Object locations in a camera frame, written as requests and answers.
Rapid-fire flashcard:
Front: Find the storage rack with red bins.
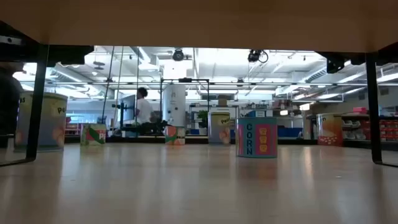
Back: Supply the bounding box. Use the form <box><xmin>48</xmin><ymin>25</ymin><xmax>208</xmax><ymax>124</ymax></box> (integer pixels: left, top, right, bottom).
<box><xmin>341</xmin><ymin>112</ymin><xmax>398</xmax><ymax>149</ymax></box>

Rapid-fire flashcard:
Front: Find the round black ceiling fixture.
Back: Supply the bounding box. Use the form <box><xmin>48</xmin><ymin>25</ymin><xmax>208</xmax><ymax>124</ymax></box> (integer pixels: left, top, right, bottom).
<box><xmin>172</xmin><ymin>48</ymin><xmax>185</xmax><ymax>62</ymax></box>

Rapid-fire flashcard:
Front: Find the wooden shelf with black legs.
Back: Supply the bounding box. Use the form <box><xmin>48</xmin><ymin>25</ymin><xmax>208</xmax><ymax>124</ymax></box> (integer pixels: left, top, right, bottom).
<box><xmin>0</xmin><ymin>0</ymin><xmax>398</xmax><ymax>169</ymax></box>

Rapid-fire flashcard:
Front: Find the green potted plant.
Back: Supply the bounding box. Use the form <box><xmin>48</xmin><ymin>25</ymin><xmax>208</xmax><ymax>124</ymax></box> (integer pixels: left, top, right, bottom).
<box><xmin>197</xmin><ymin>110</ymin><xmax>209</xmax><ymax>129</ymax></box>

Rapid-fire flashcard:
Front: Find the black monitor on stand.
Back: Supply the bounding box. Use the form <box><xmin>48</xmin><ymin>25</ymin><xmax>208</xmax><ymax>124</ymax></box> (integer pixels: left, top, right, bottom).
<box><xmin>111</xmin><ymin>94</ymin><xmax>137</xmax><ymax>128</ymax></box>

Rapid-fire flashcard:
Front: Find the small can orange green label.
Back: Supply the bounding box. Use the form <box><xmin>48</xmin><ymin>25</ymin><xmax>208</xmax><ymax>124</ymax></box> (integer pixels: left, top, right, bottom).
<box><xmin>164</xmin><ymin>124</ymin><xmax>187</xmax><ymax>146</ymax></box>

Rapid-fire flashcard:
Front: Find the black tubular rig frame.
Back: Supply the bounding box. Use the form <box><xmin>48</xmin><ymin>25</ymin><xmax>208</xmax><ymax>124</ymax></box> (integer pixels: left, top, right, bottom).
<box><xmin>159</xmin><ymin>77</ymin><xmax>210</xmax><ymax>139</ymax></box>

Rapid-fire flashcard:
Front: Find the black bench equipment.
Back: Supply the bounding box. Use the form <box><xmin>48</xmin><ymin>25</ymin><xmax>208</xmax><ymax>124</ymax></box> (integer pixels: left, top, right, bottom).
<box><xmin>123</xmin><ymin>119</ymin><xmax>169</xmax><ymax>137</ymax></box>

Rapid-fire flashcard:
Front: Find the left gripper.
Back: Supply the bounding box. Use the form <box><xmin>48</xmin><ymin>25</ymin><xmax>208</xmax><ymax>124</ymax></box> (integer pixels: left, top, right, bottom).
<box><xmin>0</xmin><ymin>21</ymin><xmax>95</xmax><ymax>67</ymax></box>

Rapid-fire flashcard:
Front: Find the small corn label can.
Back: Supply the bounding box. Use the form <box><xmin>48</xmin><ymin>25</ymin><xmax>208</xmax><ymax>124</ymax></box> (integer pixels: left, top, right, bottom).
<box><xmin>235</xmin><ymin>116</ymin><xmax>279</xmax><ymax>159</ymax></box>

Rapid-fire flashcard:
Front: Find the person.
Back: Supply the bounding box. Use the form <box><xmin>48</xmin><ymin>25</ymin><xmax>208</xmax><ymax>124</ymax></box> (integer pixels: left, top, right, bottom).
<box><xmin>135</xmin><ymin>86</ymin><xmax>155</xmax><ymax>125</ymax></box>

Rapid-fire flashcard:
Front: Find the tall orange label can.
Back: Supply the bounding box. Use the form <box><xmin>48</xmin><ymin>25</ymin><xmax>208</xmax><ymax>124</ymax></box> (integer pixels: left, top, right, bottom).
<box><xmin>316</xmin><ymin>112</ymin><xmax>344</xmax><ymax>147</ymax></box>

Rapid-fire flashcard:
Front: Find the small peas label can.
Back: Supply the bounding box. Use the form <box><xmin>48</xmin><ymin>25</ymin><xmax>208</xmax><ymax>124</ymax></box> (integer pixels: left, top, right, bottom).
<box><xmin>80</xmin><ymin>123</ymin><xmax>107</xmax><ymax>146</ymax></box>

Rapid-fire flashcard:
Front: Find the black aluminium table frame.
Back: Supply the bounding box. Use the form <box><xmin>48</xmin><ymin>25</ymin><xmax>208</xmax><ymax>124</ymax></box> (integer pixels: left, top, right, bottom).
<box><xmin>63</xmin><ymin>135</ymin><xmax>398</xmax><ymax>149</ymax></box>

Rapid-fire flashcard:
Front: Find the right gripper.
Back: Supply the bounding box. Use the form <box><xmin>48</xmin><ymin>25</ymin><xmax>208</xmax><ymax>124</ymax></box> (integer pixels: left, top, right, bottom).
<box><xmin>316</xmin><ymin>42</ymin><xmax>398</xmax><ymax>75</ymax></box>

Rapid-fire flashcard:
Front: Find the white cylindrical column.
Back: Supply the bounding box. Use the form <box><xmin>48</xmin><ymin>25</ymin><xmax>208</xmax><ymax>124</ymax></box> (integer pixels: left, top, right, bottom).
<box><xmin>162</xmin><ymin>84</ymin><xmax>187</xmax><ymax>127</ymax></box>

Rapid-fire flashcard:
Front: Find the tall peaches label can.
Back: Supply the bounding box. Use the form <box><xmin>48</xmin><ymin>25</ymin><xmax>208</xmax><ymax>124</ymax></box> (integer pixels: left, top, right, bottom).
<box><xmin>207</xmin><ymin>111</ymin><xmax>232</xmax><ymax>145</ymax></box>
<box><xmin>14</xmin><ymin>91</ymin><xmax>69</xmax><ymax>152</ymax></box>

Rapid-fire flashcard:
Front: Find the black ceiling camera with cable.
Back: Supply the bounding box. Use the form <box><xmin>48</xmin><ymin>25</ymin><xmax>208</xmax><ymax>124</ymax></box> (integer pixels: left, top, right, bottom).
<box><xmin>247</xmin><ymin>49</ymin><xmax>269</xmax><ymax>64</ymax></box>

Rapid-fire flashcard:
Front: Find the thin dark upright pole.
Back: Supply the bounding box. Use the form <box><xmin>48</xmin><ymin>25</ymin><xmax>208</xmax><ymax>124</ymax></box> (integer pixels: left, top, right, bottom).
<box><xmin>135</xmin><ymin>45</ymin><xmax>140</xmax><ymax>138</ymax></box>
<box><xmin>113</xmin><ymin>45</ymin><xmax>124</xmax><ymax>128</ymax></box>
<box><xmin>101</xmin><ymin>45</ymin><xmax>116</xmax><ymax>125</ymax></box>

